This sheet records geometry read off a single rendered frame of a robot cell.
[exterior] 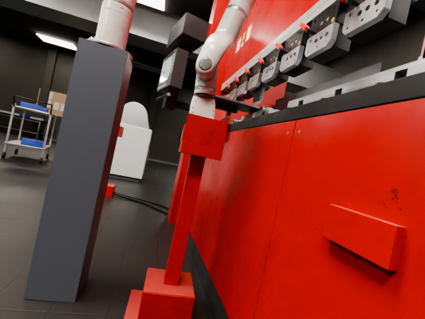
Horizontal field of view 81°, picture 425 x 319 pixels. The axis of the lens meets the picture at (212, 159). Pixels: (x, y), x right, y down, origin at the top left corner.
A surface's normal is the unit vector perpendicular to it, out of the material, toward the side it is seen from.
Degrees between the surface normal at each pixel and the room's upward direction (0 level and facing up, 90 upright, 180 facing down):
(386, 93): 90
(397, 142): 90
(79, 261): 90
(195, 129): 90
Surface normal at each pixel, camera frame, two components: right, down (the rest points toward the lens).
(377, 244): -0.95, -0.20
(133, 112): 0.23, 0.05
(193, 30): 0.46, 0.11
